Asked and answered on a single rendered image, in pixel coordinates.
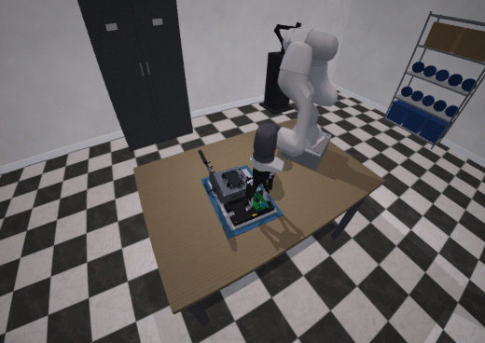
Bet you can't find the green circuit board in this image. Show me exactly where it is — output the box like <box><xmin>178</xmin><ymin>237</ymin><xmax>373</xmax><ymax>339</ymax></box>
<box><xmin>253</xmin><ymin>192</ymin><xmax>269</xmax><ymax>212</ymax></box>

